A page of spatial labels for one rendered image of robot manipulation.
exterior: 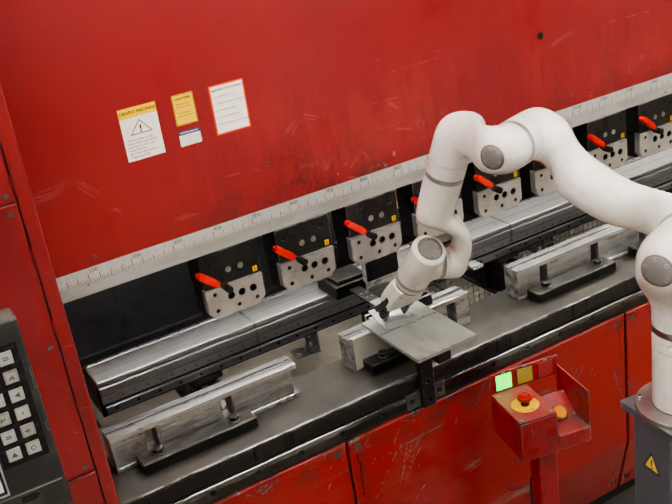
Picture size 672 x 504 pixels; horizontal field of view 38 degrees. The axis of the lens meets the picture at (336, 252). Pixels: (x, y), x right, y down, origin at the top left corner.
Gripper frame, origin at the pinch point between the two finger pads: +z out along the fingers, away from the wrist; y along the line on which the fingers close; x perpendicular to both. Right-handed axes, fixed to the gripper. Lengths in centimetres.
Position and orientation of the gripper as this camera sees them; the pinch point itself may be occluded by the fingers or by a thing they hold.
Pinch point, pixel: (393, 310)
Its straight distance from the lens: 254.8
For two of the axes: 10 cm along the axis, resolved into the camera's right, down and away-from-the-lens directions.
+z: -2.2, 5.1, 8.3
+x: 4.7, 8.0, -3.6
